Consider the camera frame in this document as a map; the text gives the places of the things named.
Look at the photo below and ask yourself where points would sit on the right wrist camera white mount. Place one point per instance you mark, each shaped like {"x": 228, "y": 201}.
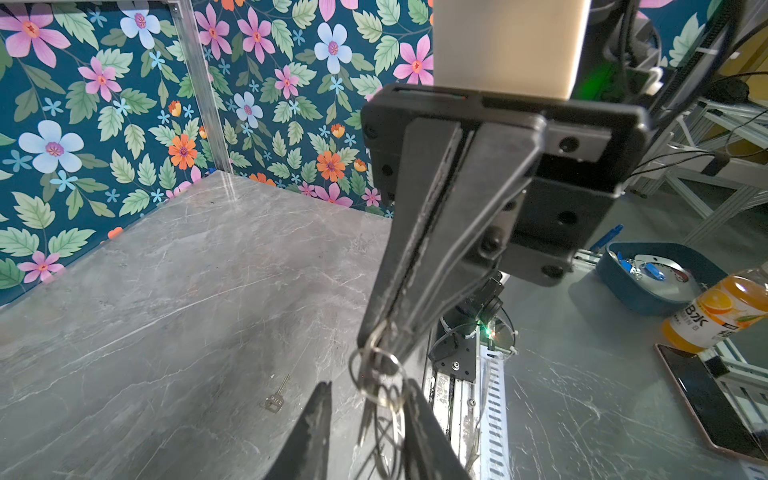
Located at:
{"x": 516, "y": 47}

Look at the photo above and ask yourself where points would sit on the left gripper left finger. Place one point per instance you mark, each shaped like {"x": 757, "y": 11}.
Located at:
{"x": 305, "y": 453}

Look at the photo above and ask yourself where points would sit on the smartphone on desk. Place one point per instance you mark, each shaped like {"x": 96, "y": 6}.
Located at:
{"x": 717, "y": 419}

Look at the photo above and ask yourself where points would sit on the orange juice bottle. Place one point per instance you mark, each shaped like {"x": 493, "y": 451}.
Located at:
{"x": 727, "y": 308}

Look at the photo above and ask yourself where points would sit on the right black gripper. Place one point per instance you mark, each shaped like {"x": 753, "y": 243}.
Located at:
{"x": 484, "y": 181}

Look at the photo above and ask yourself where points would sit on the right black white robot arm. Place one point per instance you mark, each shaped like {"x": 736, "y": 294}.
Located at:
{"x": 619, "y": 64}

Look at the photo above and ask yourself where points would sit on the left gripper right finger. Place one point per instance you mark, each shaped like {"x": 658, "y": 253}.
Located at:
{"x": 427, "y": 453}

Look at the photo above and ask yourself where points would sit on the right small circuit board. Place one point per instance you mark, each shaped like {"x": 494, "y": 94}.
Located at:
{"x": 496, "y": 335}

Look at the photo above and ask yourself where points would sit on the blue tray on desk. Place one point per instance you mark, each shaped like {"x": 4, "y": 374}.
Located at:
{"x": 656, "y": 278}

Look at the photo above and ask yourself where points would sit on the small silver key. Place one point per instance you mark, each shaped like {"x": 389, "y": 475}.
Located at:
{"x": 274, "y": 402}

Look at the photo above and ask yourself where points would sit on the white slotted cable duct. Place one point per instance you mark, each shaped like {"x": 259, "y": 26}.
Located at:
{"x": 494, "y": 456}

